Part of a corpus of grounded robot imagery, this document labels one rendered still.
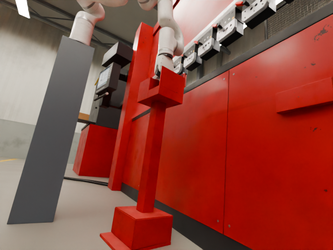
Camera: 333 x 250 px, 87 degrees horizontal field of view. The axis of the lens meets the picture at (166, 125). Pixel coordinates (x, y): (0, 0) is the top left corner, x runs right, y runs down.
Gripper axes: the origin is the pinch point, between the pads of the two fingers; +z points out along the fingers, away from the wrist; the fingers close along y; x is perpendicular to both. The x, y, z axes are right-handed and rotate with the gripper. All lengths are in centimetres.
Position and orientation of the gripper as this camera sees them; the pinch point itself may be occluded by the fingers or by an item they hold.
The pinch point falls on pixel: (163, 85)
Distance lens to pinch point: 94.0
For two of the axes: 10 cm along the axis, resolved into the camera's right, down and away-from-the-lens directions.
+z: -0.5, 9.8, -1.8
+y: -7.7, -1.5, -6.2
